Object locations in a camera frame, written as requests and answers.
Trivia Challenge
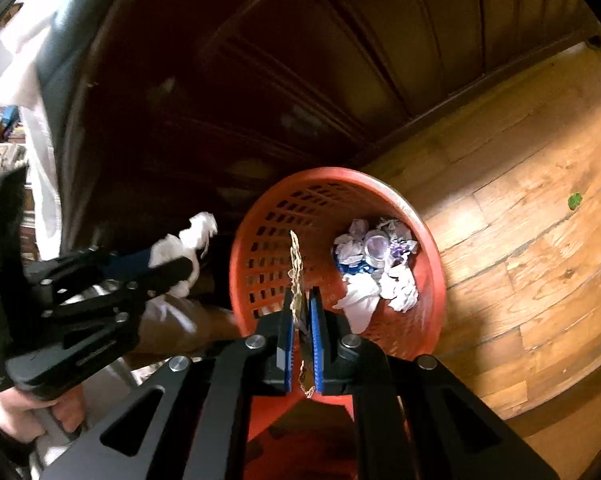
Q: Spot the pink paper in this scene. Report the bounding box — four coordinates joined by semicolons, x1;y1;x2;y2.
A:
333;219;369;268

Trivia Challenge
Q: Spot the large white tissue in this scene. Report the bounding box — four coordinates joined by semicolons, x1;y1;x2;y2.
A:
334;273;381;335

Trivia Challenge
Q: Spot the green white wrapper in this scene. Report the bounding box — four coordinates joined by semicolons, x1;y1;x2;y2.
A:
378;264;419;313

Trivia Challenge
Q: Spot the purple wrapper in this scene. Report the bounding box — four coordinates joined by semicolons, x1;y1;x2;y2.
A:
388;237;419;266

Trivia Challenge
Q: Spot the wooden bookshelf with books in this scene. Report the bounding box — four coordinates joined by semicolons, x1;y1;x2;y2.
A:
0;105;39;263

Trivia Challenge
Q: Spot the person left hand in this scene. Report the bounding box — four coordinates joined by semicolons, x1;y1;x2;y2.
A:
0;386;86;443

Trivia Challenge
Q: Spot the green scrap on floor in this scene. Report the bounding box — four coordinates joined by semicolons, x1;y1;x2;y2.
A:
567;192;582;211

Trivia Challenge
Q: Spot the crushed blue can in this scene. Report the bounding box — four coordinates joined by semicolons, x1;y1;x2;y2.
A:
335;259;377;275

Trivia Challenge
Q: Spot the orange plastic trash basket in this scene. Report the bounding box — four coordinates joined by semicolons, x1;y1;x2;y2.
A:
214;167;445;479

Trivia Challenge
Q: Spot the white patterned cloth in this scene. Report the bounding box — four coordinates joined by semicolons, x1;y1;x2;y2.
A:
0;0;67;260

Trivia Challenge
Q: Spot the brown cardboard piece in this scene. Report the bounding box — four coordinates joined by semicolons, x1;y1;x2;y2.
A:
288;231;317;399

